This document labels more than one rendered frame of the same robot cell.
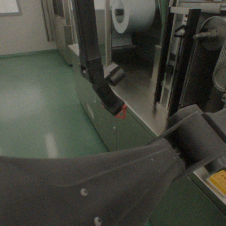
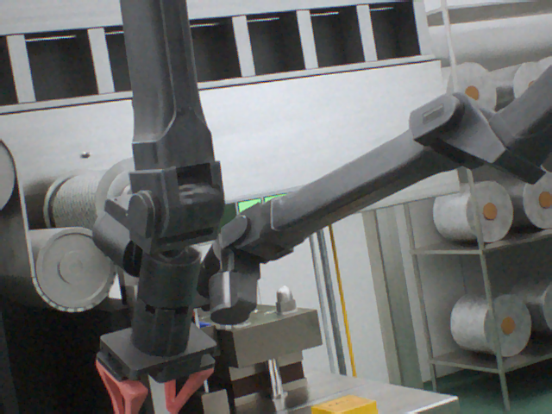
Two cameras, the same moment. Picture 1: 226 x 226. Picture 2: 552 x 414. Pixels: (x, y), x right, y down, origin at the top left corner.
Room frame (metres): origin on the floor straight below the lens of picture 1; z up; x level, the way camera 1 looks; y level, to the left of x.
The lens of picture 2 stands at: (0.57, 1.05, 1.29)
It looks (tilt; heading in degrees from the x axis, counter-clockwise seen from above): 3 degrees down; 265
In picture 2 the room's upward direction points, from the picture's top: 9 degrees counter-clockwise
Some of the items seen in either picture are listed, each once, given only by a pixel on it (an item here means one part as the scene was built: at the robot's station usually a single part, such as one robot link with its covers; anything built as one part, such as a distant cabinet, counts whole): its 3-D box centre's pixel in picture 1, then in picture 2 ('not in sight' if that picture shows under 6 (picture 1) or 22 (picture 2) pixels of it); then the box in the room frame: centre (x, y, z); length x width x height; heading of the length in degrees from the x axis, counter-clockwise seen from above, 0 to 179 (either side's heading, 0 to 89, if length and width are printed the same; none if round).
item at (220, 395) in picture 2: not in sight; (178, 394); (0.64, -0.69, 0.92); 0.28 x 0.04 x 0.04; 115
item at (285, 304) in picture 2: not in sight; (285, 298); (0.44, -0.65, 1.05); 0.04 x 0.04 x 0.04
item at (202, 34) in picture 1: (198, 36); not in sight; (0.83, -0.37, 1.33); 0.06 x 0.03 x 0.03; 115
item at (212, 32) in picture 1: (208, 35); not in sight; (0.86, -0.43, 1.33); 0.06 x 0.06 x 0.06; 25
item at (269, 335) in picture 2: not in sight; (222, 329); (0.54, -0.78, 1.00); 0.40 x 0.16 x 0.06; 115
